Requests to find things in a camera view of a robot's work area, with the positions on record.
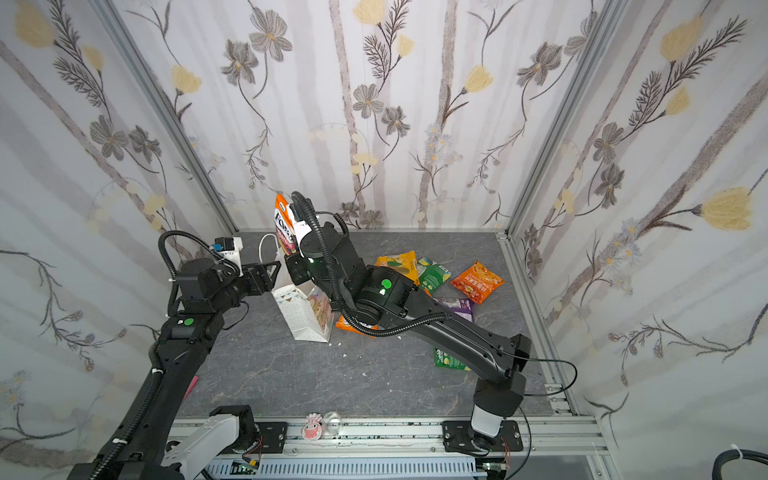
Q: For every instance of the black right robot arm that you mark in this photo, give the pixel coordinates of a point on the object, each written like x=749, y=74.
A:
x=380, y=302

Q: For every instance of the orange red snack packet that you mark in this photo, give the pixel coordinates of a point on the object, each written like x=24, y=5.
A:
x=477, y=283

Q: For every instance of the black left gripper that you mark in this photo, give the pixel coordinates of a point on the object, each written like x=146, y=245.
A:
x=266, y=284

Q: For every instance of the green Fox's spring tea packet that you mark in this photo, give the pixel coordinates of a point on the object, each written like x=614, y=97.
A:
x=444, y=360

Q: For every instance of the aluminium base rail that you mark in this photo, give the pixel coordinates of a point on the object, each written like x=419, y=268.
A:
x=528, y=447

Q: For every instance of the pink toy figure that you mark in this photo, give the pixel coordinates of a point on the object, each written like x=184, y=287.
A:
x=313, y=427

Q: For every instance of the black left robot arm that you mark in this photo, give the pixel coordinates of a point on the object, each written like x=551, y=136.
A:
x=207, y=281

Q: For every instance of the clear round ornament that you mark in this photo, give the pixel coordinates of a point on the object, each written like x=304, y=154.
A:
x=331, y=422

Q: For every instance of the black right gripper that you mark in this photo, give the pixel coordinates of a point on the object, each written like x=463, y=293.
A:
x=302, y=268

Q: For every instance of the cartoon animal paper bag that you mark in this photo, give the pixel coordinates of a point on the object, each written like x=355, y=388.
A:
x=305, y=308

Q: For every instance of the small green snack packet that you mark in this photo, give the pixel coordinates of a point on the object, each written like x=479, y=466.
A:
x=432, y=275

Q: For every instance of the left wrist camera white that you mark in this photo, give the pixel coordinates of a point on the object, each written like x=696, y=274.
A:
x=230, y=248

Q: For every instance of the purple candy packet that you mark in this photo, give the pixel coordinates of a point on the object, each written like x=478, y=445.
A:
x=463, y=308

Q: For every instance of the orange Fox's candy packet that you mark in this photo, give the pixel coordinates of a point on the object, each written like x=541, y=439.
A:
x=342, y=324
x=284, y=225

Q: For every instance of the yellow snack packet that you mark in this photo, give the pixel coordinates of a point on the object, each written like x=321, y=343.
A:
x=404, y=264

